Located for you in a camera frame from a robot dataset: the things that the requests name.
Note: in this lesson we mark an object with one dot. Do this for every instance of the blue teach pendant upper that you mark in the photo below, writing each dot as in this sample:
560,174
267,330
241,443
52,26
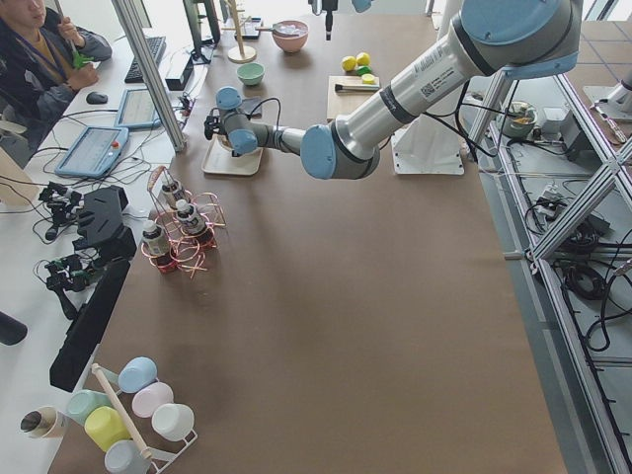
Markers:
136,110

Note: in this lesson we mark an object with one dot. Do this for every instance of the tea bottle lower right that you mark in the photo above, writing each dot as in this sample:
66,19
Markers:
155,239

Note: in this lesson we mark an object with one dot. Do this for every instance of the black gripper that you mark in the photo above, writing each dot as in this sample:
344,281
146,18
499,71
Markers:
234,146
329,12

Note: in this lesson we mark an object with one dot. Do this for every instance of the white rack with cups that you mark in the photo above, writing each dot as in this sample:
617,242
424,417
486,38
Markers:
160,452

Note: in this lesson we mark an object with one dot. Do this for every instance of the yellow lemon upper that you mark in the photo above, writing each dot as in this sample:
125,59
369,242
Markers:
348,63

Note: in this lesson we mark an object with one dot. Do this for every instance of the paper coffee cup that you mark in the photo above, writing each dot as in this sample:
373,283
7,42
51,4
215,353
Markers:
44,422

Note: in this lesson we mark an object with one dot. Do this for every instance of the copper wire bottle rack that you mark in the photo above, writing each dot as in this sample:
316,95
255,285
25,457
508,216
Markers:
187,253

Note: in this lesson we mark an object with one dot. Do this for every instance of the white cup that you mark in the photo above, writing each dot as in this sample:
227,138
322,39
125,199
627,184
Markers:
173,421

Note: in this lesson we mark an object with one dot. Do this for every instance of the grey blue cup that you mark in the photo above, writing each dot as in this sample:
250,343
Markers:
123,457

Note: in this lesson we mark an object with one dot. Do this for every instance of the white round plate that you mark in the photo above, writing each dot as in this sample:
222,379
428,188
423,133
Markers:
224,142

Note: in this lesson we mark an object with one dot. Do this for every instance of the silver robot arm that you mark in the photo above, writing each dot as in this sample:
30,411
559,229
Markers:
530,38
360,6

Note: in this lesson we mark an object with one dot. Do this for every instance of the cream rabbit tray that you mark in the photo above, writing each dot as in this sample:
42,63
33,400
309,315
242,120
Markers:
220,161

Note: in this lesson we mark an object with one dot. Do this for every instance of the half cut lemon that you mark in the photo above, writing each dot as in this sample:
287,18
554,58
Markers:
368,79

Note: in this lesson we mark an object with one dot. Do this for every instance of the pink bowl of ice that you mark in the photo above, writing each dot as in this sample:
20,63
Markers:
290,36

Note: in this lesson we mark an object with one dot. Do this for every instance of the pink cup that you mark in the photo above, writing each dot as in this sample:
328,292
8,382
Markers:
148,399

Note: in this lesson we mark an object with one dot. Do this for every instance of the tea bottle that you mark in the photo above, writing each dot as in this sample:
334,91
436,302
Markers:
172,193
192,223
155,239

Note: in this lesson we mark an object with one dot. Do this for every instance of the wooden cup stand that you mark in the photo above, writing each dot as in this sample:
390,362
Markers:
241,53

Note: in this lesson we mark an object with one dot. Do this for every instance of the yellow lemon lower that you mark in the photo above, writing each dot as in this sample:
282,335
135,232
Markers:
362,59

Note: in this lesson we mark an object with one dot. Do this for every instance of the light blue cup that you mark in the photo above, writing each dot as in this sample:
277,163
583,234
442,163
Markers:
138,373

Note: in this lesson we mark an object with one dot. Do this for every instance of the aluminium frame post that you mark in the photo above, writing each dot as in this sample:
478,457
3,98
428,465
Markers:
130,21

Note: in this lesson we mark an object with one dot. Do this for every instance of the green ceramic bowl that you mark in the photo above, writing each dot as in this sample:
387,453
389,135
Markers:
251,74

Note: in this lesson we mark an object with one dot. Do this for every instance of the steel muddler black tip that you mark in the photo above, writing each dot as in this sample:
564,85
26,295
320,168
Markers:
355,88

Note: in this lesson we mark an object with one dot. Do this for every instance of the yellow lemon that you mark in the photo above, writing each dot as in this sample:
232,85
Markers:
348,63
362,59

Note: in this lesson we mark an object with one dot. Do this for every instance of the seated person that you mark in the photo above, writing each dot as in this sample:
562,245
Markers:
45,61

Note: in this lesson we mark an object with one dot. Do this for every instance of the yellow cup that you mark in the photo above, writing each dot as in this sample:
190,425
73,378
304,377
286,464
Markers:
105,427

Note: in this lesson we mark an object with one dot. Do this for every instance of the blue teach pendant lower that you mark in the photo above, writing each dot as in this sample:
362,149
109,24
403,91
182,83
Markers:
94,153

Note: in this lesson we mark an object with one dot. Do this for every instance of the tea bottle lower left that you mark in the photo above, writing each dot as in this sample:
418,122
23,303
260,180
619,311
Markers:
192,223

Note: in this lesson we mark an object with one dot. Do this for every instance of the mint green cup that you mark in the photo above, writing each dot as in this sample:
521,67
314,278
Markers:
83,403

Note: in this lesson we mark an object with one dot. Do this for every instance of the wooden cutting board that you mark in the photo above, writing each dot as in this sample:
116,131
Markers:
344,103

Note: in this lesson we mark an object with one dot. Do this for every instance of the grey folded cloth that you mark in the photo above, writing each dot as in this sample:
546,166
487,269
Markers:
252,107

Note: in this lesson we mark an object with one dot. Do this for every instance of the green lime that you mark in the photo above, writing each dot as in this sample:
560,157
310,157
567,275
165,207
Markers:
362,70

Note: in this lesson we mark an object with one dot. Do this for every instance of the tea bottle upper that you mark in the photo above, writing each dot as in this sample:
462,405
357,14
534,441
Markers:
172,193

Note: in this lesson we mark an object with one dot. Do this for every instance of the blue teach pendant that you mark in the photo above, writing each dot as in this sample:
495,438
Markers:
136,110
94,153

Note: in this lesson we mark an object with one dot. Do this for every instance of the black computer mouse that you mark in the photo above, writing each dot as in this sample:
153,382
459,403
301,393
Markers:
96,98

